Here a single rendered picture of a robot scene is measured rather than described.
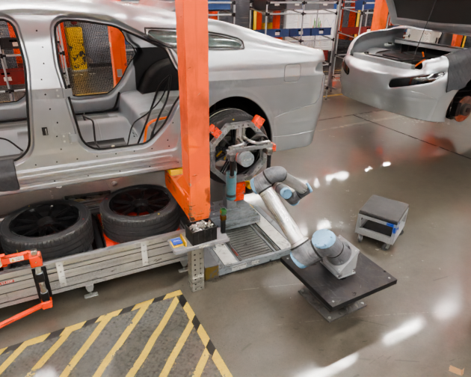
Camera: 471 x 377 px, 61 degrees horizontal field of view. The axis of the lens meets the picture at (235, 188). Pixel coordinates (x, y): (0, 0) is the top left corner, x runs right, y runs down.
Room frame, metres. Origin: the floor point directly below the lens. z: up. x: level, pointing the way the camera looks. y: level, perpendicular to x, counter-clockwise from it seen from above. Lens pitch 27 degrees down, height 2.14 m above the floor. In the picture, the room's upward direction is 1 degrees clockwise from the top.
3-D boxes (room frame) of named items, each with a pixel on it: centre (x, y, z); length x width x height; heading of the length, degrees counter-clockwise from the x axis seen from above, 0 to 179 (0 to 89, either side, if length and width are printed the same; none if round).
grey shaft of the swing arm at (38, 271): (2.16, 1.34, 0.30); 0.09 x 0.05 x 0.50; 116
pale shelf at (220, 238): (2.47, 0.27, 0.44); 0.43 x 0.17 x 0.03; 116
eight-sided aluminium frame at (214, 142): (3.21, -0.02, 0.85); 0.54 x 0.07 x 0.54; 116
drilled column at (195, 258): (2.46, 0.29, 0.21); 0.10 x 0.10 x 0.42; 26
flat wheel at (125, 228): (2.94, 0.81, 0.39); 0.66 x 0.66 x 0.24
